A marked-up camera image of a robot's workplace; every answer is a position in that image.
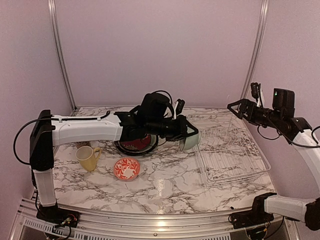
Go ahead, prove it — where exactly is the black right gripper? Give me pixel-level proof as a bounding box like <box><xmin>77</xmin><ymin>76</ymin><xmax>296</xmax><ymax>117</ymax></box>
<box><xmin>227</xmin><ymin>98</ymin><xmax>283</xmax><ymax>129</ymax></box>

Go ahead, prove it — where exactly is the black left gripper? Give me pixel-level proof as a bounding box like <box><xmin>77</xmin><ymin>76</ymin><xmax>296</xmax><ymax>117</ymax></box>
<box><xmin>147</xmin><ymin>114</ymin><xmax>200</xmax><ymax>142</ymax></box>

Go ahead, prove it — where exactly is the pale green bowl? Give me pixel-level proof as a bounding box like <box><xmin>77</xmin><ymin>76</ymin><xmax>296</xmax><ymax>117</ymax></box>
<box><xmin>179</xmin><ymin>131</ymin><xmax>201</xmax><ymax>151</ymax></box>

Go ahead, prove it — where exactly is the black striped rim plate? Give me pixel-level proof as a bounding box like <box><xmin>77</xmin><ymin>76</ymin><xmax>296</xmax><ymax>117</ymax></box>
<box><xmin>114</xmin><ymin>133</ymin><xmax>161</xmax><ymax>156</ymax></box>

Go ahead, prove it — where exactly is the white red patterned bowl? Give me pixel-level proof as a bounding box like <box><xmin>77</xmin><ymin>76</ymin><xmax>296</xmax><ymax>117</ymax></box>
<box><xmin>113</xmin><ymin>157</ymin><xmax>141</xmax><ymax>181</ymax></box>

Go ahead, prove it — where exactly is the yellow ceramic mug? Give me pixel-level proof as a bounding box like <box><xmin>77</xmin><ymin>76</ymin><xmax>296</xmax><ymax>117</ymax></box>
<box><xmin>75</xmin><ymin>146</ymin><xmax>102</xmax><ymax>172</ymax></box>

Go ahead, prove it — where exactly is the red floral plate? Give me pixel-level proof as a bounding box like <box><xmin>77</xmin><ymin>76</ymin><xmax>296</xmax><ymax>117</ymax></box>
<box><xmin>119</xmin><ymin>138</ymin><xmax>151</xmax><ymax>152</ymax></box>

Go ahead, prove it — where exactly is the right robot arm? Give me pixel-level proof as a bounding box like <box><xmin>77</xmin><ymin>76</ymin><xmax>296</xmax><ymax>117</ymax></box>
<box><xmin>227</xmin><ymin>82</ymin><xmax>320</xmax><ymax>231</ymax></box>

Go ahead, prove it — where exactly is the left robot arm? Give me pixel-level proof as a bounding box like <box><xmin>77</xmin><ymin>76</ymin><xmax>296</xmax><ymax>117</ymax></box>
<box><xmin>23</xmin><ymin>91</ymin><xmax>201</xmax><ymax>223</ymax></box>

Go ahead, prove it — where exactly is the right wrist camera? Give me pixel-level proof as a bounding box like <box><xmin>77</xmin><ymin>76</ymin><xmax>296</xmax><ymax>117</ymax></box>
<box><xmin>250</xmin><ymin>82</ymin><xmax>265</xmax><ymax>108</ymax></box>

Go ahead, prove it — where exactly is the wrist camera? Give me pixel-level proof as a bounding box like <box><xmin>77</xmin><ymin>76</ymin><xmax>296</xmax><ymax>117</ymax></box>
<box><xmin>250</xmin><ymin>82</ymin><xmax>265</xmax><ymax>108</ymax></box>
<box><xmin>172</xmin><ymin>99</ymin><xmax>185</xmax><ymax>120</ymax></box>

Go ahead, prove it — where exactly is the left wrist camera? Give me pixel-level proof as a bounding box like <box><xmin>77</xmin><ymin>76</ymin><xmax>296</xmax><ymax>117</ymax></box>
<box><xmin>172</xmin><ymin>99</ymin><xmax>185</xmax><ymax>120</ymax></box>

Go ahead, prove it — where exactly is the white wire dish rack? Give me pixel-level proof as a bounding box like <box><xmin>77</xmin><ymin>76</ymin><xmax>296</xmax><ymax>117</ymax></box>
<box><xmin>188</xmin><ymin>112</ymin><xmax>271</xmax><ymax>187</ymax></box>

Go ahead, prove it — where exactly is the right aluminium frame post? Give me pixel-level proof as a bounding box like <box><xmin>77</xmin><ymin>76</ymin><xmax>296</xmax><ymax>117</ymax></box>
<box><xmin>240</xmin><ymin>0</ymin><xmax>270</xmax><ymax>99</ymax></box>

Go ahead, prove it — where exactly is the aluminium frame post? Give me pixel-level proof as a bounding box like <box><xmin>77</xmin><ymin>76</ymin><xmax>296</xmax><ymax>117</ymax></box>
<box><xmin>47</xmin><ymin>0</ymin><xmax>77</xmax><ymax>112</ymax></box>
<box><xmin>240</xmin><ymin>0</ymin><xmax>270</xmax><ymax>99</ymax></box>

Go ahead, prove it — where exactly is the front aluminium table rail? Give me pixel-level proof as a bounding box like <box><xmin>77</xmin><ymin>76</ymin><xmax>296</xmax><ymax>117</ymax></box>
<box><xmin>14</xmin><ymin>203</ymin><xmax>298</xmax><ymax>240</ymax></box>

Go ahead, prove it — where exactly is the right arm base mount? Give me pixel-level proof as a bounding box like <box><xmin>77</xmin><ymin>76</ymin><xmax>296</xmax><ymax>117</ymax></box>
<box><xmin>228</xmin><ymin>192</ymin><xmax>276</xmax><ymax>229</ymax></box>

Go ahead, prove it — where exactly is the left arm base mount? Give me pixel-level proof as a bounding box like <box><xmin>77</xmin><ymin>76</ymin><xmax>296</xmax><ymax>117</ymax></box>
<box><xmin>36</xmin><ymin>203</ymin><xmax>80</xmax><ymax>228</ymax></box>

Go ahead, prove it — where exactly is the left aluminium frame post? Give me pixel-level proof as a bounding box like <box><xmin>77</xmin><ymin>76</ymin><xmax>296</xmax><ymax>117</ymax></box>
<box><xmin>47</xmin><ymin>0</ymin><xmax>77</xmax><ymax>112</ymax></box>

